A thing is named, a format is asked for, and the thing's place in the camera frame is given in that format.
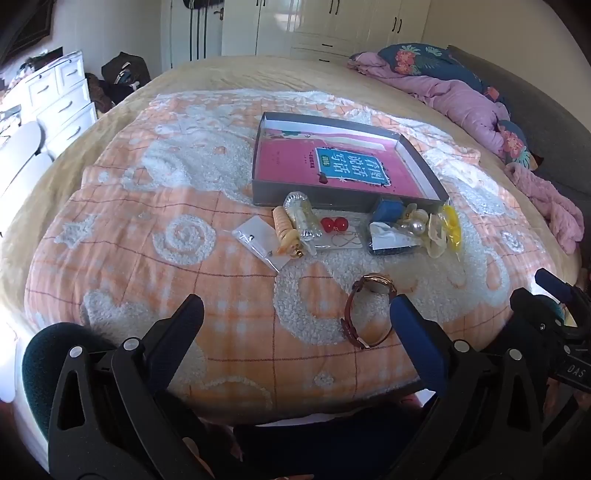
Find pink book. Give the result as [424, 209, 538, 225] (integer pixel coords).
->
[256, 129, 435, 199]

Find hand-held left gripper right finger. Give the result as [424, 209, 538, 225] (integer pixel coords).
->
[389, 294, 551, 480]

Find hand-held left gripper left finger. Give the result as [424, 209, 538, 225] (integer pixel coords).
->
[48, 294, 232, 480]

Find shallow grey cardboard box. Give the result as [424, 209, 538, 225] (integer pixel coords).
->
[252, 112, 451, 214]

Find orange plaid blanket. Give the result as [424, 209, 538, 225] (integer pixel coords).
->
[23, 90, 514, 412]

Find black wall television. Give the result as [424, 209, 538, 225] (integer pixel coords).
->
[0, 0, 56, 65]

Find pink quilt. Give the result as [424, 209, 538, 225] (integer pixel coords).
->
[347, 52, 585, 256]

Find red ball earrings on card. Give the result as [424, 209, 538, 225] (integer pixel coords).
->
[318, 215, 366, 251]

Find blue floral pillow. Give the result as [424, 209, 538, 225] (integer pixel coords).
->
[496, 119, 544, 172]
[379, 43, 500, 100]

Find white dresser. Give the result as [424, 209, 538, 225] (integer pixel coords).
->
[21, 50, 100, 160]

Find grey headboard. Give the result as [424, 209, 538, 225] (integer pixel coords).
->
[447, 45, 591, 278]

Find black bag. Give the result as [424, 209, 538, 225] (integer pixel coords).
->
[100, 52, 152, 104]

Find clear silver hair clip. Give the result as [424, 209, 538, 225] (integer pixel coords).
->
[283, 191, 325, 254]

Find pearl hair clip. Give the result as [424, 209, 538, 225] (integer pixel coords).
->
[399, 203, 433, 239]

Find brown strap wristwatch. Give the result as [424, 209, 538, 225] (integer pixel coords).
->
[341, 273, 398, 349]

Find beige hair claw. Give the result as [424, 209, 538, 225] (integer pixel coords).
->
[425, 213, 452, 258]

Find bed with yellow sheet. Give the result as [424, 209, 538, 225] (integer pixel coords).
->
[0, 55, 583, 428]

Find small blue box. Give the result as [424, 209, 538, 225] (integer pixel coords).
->
[372, 198, 406, 227]

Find hanging black bags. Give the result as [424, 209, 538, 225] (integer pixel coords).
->
[182, 0, 225, 61]

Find yellow plastic ring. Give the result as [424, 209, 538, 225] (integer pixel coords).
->
[438, 204, 463, 254]

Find white chair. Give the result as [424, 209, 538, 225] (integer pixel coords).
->
[0, 121, 57, 217]

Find brown bag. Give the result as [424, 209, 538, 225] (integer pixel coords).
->
[85, 73, 116, 114]

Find white door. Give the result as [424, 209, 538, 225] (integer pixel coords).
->
[168, 0, 227, 70]

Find white wardrobe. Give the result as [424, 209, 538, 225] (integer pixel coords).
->
[222, 0, 433, 63]

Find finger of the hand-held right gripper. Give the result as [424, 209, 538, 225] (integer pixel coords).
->
[509, 287, 572, 339]
[534, 268, 591, 324]

